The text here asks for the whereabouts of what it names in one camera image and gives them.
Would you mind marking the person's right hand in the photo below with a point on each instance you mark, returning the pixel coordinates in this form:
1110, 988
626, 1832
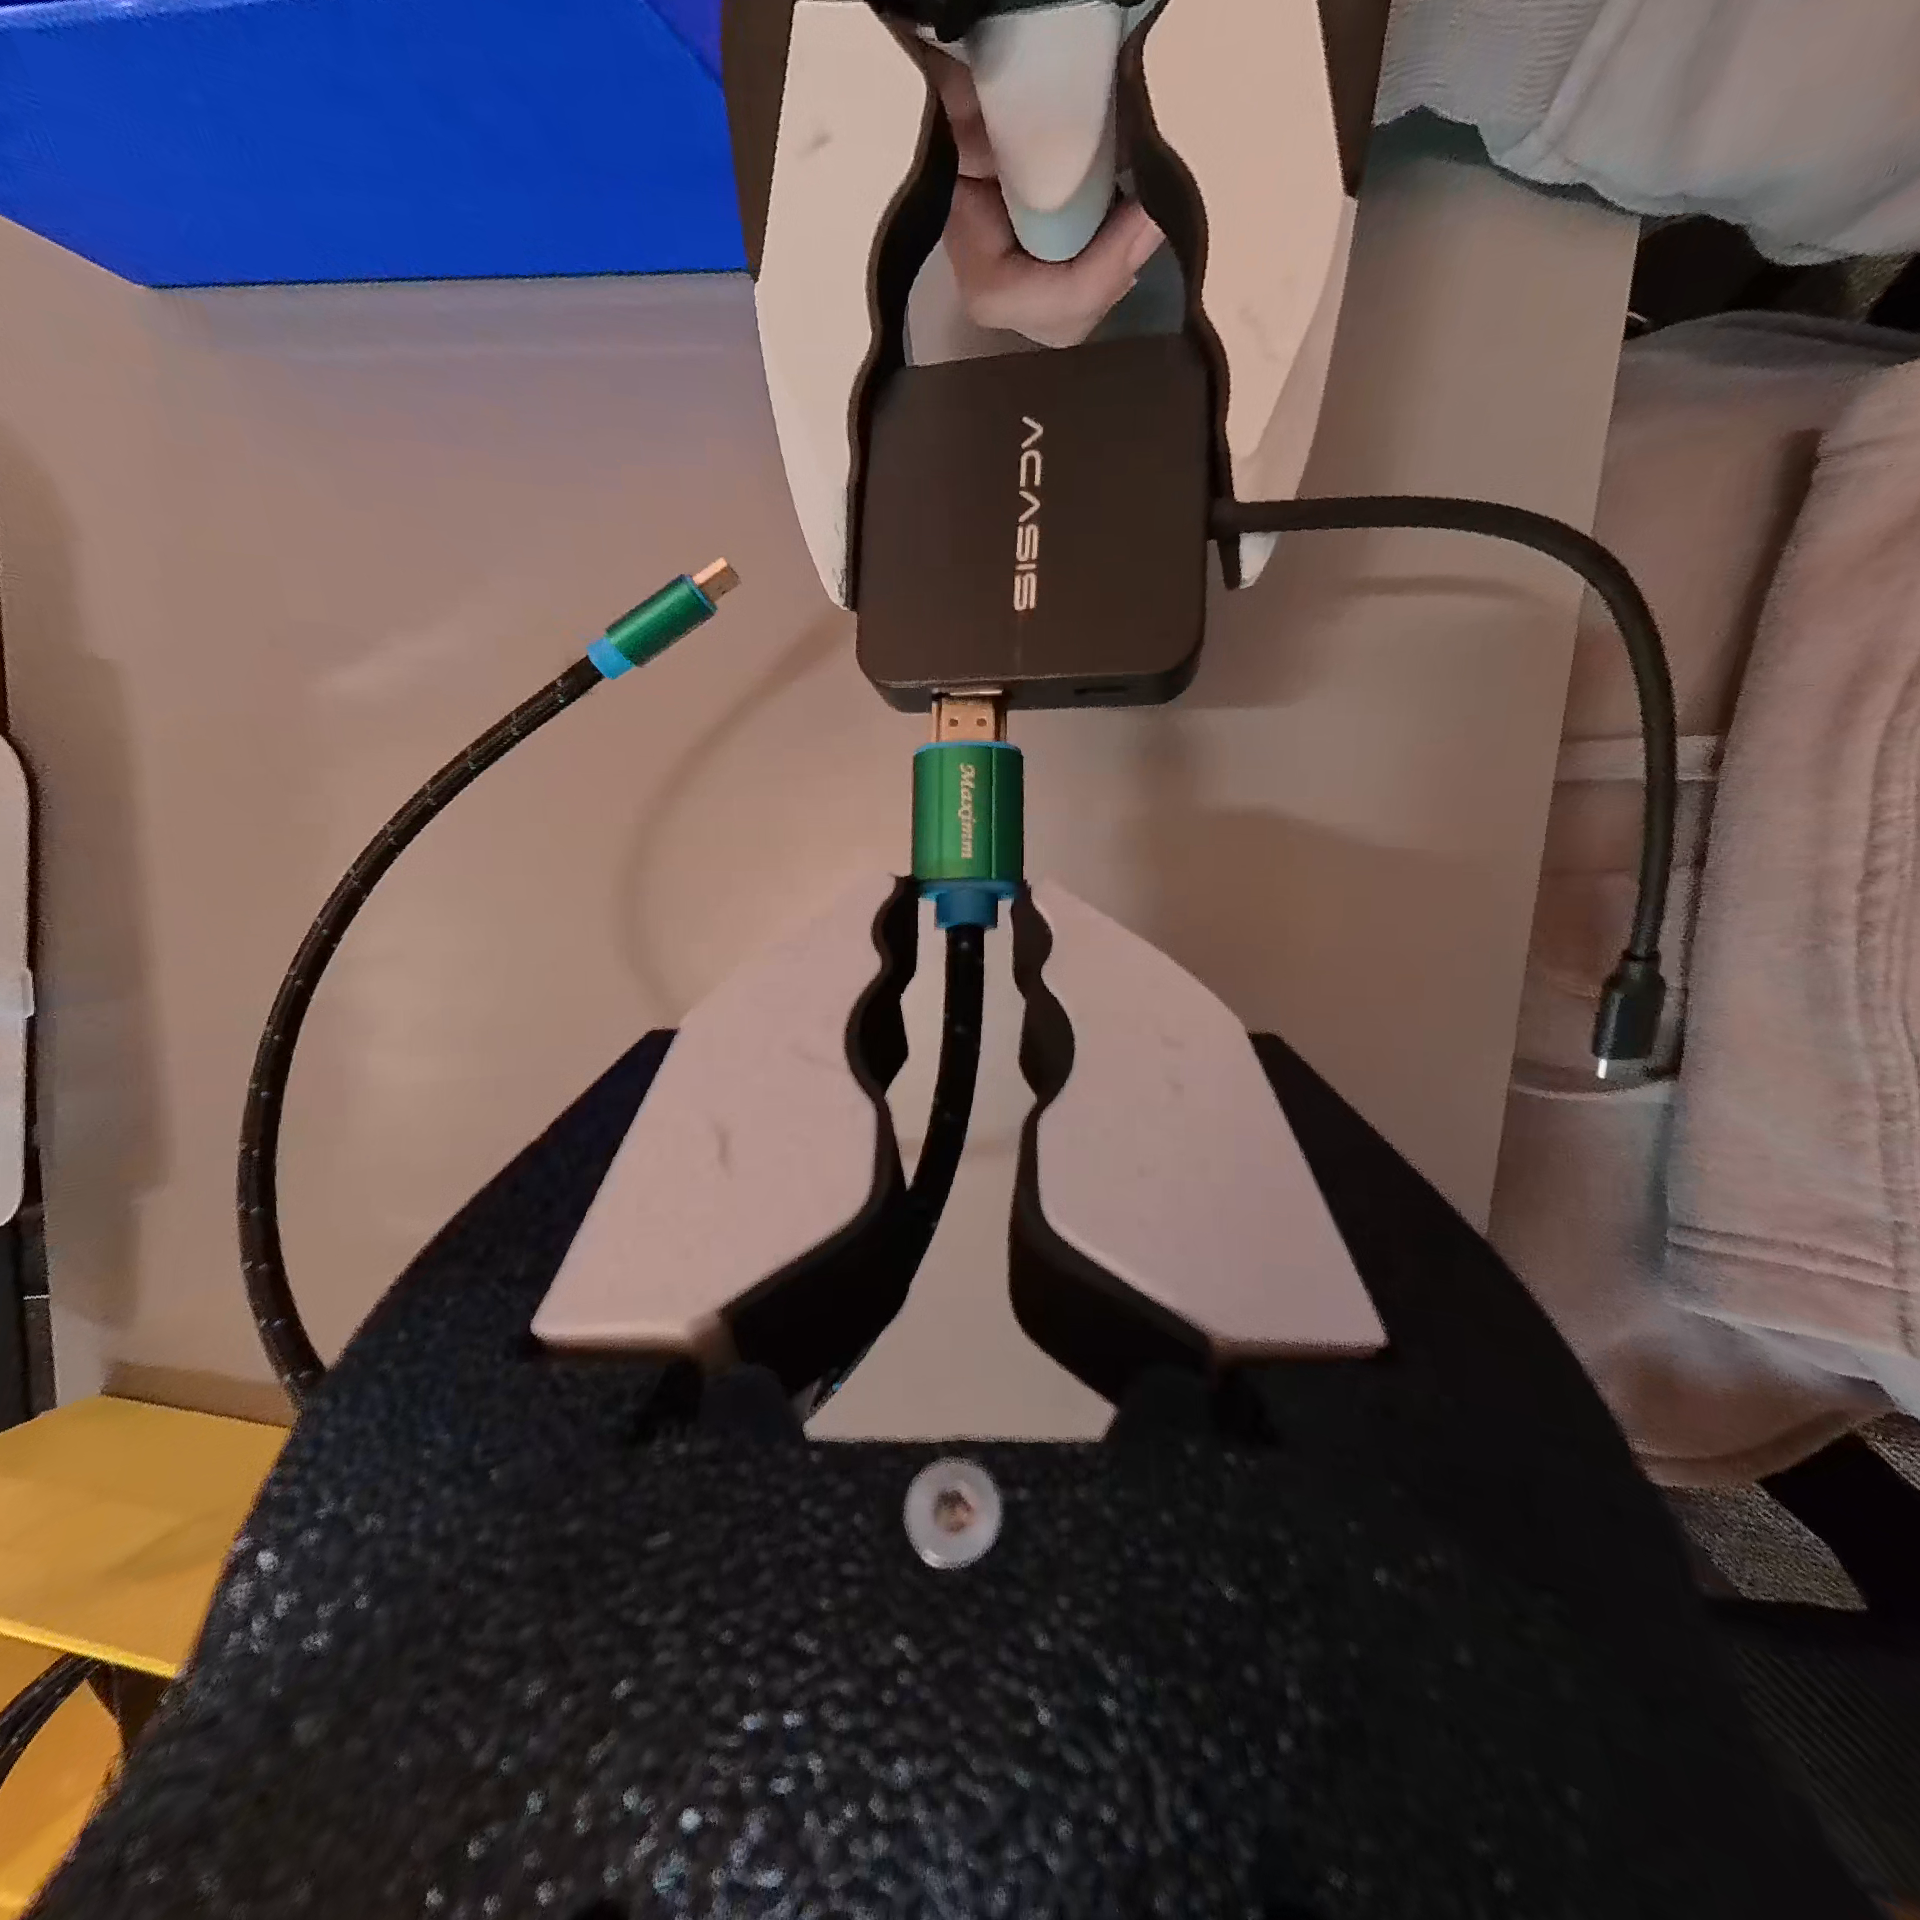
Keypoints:
1048, 299

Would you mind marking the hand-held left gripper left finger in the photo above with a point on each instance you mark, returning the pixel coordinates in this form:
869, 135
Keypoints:
704, 1172

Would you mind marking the pink cloth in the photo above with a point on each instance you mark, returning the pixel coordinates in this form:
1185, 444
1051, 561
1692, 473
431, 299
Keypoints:
1800, 900

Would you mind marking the blue plastic bin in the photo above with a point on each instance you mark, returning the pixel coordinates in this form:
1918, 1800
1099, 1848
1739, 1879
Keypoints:
298, 135

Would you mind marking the black square adapter hub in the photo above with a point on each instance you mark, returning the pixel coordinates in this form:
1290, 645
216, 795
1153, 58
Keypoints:
930, 526

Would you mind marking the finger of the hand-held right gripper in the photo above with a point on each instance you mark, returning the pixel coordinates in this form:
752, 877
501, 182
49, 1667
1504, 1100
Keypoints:
817, 182
1276, 182

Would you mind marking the grey desk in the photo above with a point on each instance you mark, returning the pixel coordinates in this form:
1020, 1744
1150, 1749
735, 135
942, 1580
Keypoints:
375, 450

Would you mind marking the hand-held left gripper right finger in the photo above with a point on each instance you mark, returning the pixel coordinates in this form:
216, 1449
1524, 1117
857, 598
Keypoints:
1183, 1185

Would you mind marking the yellow board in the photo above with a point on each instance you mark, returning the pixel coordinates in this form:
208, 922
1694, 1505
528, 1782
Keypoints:
106, 1516

